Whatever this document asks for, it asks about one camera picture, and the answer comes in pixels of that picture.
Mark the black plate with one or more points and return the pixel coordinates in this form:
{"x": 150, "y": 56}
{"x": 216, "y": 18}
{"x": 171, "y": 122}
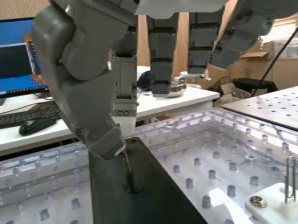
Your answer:
{"x": 155, "y": 200}

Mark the white desk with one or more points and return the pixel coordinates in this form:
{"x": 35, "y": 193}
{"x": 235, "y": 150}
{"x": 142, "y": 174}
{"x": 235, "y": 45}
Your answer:
{"x": 177, "y": 101}

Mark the clear box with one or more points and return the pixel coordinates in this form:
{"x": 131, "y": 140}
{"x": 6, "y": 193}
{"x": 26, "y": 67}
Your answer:
{"x": 200, "y": 130}

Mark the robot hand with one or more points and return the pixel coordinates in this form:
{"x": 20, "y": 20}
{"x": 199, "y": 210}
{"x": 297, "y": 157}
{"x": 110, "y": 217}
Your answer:
{"x": 80, "y": 66}

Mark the black computer mouse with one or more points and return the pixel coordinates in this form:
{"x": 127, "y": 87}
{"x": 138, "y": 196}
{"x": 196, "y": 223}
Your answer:
{"x": 36, "y": 125}

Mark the black keyboard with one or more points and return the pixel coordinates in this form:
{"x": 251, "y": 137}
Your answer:
{"x": 27, "y": 115}

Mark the cardboard box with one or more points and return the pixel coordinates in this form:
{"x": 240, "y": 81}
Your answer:
{"x": 275, "y": 68}

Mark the small white jointed device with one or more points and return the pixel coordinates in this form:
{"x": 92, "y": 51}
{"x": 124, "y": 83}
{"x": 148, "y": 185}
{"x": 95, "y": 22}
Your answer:
{"x": 179, "y": 87}

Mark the thin metal rod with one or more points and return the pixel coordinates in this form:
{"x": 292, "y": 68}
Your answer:
{"x": 293, "y": 180}
{"x": 287, "y": 180}

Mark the thin black pole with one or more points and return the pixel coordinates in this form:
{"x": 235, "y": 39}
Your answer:
{"x": 275, "y": 60}

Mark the small white box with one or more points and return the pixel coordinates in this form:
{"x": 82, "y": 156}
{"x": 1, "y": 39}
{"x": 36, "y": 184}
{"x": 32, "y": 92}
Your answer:
{"x": 275, "y": 211}

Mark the computer monitor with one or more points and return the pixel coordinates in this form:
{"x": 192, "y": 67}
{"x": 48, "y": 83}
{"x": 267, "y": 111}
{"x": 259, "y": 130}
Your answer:
{"x": 15, "y": 60}

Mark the brass nut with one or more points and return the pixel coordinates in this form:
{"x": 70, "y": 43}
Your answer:
{"x": 259, "y": 201}

